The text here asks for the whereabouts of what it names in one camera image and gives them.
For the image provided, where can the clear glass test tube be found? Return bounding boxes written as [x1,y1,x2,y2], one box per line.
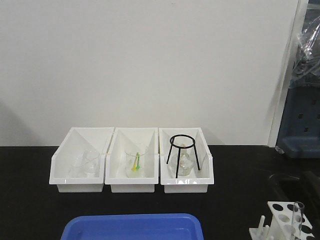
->
[290,201,305,240]

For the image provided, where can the blue-grey pegboard drying rack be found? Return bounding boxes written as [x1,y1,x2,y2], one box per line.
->
[275,0,320,159]

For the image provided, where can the white test tube rack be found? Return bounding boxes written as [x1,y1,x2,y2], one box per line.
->
[249,201,316,240]

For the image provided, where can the black metal tripod stand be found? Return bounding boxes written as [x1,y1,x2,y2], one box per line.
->
[164,134,201,179]

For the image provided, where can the beaker in middle bin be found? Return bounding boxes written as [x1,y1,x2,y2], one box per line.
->
[125,145,148,178]

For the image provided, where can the yellow green plastic droppers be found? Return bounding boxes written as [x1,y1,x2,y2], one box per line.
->
[131,152,140,172]

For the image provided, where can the right white plastic bin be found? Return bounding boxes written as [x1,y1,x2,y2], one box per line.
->
[159,127,215,194]

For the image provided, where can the white plastic bin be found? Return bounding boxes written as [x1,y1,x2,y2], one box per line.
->
[159,127,215,194]
[104,127,160,193]
[49,127,115,193]

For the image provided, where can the middle white plastic bin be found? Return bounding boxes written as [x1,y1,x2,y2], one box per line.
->
[104,127,160,193]

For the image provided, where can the glass flask in bin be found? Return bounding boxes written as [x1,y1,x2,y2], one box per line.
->
[168,143,194,178]

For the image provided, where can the glassware in left bin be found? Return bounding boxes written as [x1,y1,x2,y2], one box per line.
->
[66,150,100,179]

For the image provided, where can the left white plastic bin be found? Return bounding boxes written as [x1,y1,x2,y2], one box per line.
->
[49,127,115,193]

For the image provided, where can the blue plastic tray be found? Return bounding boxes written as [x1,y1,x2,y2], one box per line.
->
[61,213,204,240]

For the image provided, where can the plastic bag of pegs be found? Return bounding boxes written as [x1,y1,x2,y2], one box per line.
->
[289,15,320,89]

